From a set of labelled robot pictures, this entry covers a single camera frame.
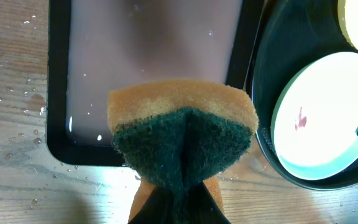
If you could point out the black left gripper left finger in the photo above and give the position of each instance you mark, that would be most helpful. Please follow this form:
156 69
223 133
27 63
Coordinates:
159 208

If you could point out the black rectangular water tray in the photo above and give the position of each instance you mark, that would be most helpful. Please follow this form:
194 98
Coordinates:
98 46

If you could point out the black round tray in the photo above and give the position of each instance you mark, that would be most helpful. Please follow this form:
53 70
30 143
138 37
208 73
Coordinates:
293 33

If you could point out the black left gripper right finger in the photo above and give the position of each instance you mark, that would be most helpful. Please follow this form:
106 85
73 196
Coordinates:
201 207

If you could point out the green orange sponge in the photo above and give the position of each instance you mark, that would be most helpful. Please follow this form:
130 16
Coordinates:
178 133

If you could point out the light green plate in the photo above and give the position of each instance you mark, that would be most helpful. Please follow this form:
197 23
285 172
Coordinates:
315 121

